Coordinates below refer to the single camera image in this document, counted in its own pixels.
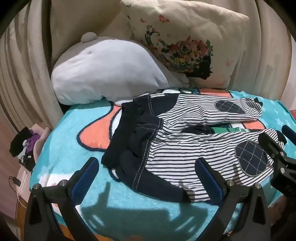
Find striped navy pants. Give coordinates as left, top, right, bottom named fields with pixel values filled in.
left=102, top=93, right=286, bottom=203

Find cream floral pillow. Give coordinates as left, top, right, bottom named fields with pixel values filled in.
left=119, top=0, right=250, bottom=90

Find pile of dark clothes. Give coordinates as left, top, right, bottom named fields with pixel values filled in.
left=9, top=127, right=44, bottom=172

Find teal printed blanket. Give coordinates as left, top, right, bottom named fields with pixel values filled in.
left=30, top=88, right=296, bottom=241

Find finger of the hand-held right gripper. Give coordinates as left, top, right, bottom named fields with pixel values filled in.
left=282, top=125, right=296, bottom=142
left=258, top=131, right=287, bottom=173

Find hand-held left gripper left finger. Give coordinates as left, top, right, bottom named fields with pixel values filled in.
left=24, top=157, right=100, bottom=241

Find black charger cable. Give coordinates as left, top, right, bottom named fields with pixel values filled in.
left=9, top=176, right=22, bottom=209

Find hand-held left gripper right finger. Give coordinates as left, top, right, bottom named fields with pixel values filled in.
left=195, top=158, right=272, bottom=241

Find grey plush pillow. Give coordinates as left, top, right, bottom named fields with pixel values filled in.
left=50, top=32, right=190, bottom=106

